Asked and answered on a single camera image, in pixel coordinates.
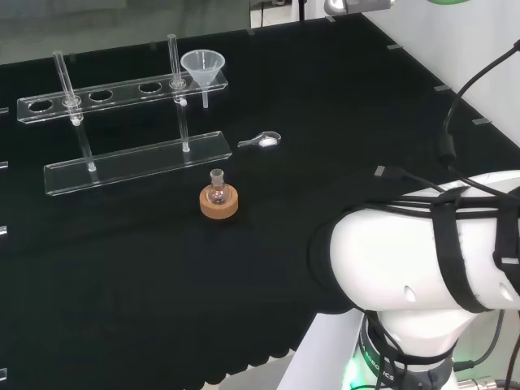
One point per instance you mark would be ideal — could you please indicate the transparent funnel stand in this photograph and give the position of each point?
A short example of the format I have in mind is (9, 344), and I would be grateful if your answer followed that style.
(142, 162)

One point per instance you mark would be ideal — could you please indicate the clear plastic funnel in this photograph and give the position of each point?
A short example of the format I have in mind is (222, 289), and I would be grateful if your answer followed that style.
(203, 65)

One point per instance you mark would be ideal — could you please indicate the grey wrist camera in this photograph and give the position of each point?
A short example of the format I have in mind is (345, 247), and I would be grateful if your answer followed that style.
(357, 5)

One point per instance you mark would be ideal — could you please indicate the black bench cloth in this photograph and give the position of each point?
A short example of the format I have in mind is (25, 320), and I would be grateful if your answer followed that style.
(162, 284)

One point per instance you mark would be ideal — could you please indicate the small round-bottom glass flask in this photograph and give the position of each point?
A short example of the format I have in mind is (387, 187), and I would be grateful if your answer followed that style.
(217, 194)

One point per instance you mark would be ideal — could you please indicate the black tripod pole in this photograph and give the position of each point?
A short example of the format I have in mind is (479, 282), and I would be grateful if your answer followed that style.
(302, 8)

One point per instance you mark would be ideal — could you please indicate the clear weighing funnel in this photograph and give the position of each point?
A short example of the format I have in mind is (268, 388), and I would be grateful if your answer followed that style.
(266, 141)

